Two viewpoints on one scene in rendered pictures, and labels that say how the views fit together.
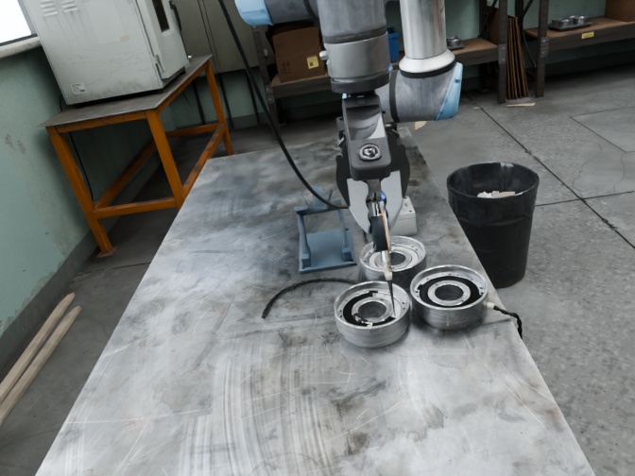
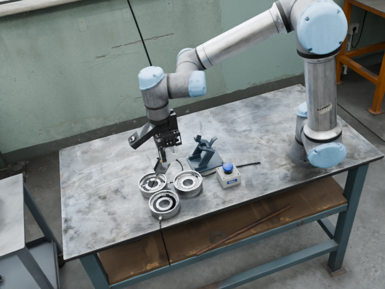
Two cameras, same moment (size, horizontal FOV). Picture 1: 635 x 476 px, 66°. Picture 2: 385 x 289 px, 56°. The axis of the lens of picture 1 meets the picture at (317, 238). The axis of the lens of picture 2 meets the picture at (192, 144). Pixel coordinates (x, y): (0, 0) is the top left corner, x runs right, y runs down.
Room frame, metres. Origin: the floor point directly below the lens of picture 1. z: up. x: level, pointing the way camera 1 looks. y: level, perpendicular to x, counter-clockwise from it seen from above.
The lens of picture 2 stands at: (0.40, -1.02, 1.76)
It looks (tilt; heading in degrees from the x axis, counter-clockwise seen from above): 39 degrees down; 72
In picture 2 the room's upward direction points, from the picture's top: 8 degrees counter-clockwise
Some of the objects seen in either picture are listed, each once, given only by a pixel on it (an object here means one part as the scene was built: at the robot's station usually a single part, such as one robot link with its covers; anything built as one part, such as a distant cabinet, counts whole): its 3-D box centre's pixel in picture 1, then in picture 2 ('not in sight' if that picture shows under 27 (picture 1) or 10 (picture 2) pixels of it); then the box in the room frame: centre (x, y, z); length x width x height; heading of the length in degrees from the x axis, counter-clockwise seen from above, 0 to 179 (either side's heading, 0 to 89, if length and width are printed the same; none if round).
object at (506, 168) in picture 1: (490, 227); not in sight; (1.70, -0.70, 0.21); 0.34 x 0.34 x 0.43
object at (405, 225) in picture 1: (393, 215); (230, 175); (0.81, -0.15, 0.82); 0.08 x 0.07 x 0.05; 175
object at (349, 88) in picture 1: (364, 121); (164, 129); (0.62, -0.09, 1.07); 0.09 x 0.08 x 0.12; 176
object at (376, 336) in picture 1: (372, 314); (153, 185); (0.54, -0.06, 0.82); 0.10 x 0.10 x 0.04
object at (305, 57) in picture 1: (299, 51); not in sight; (4.25, -0.14, 0.64); 0.49 x 0.40 x 0.37; 90
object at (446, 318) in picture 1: (449, 297); (164, 204); (0.55, -0.17, 0.82); 0.10 x 0.10 x 0.04
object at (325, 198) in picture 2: not in sight; (215, 215); (0.81, 0.04, 0.40); 1.17 x 0.59 x 0.80; 175
